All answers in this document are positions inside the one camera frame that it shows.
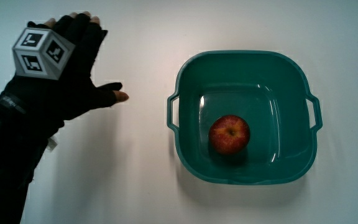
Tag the person's left hand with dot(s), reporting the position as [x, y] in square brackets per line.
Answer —
[73, 77]

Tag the red apple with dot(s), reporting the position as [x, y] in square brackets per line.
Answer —
[228, 135]

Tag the teal plastic basin plate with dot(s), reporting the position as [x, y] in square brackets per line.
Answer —
[278, 93]

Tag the person's left forearm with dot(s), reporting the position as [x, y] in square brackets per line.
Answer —
[8, 174]

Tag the white sleeve tag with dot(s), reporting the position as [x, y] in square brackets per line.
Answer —
[52, 145]

